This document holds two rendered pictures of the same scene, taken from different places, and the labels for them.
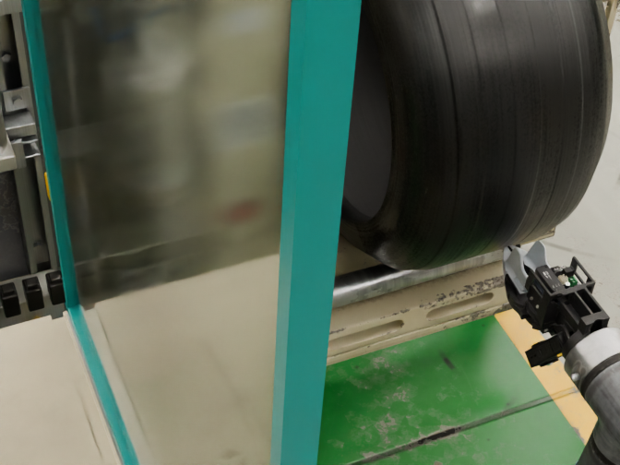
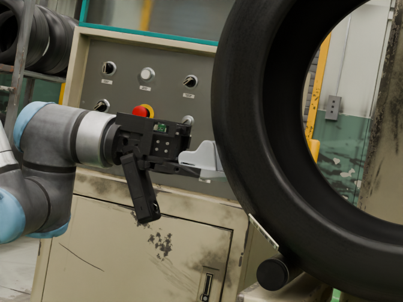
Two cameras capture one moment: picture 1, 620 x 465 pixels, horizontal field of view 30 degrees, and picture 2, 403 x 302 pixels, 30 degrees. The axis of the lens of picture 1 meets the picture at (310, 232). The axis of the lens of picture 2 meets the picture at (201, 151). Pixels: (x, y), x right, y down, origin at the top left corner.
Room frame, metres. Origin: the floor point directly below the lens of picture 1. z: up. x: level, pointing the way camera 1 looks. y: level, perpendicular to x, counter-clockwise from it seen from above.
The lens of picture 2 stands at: (1.94, -1.15, 1.11)
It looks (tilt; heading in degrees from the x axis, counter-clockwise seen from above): 3 degrees down; 135
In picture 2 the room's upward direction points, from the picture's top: 10 degrees clockwise
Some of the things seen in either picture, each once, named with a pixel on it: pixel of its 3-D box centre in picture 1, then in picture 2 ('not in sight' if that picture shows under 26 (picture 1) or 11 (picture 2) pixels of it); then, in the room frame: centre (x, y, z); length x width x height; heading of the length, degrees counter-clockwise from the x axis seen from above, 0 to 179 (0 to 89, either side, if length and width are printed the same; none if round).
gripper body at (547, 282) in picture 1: (566, 312); (149, 144); (1.04, -0.35, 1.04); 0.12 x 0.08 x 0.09; 26
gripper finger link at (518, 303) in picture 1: (526, 296); not in sight; (1.08, -0.30, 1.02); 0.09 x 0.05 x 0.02; 26
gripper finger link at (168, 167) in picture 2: not in sight; (176, 168); (1.10, -0.34, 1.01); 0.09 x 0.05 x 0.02; 26
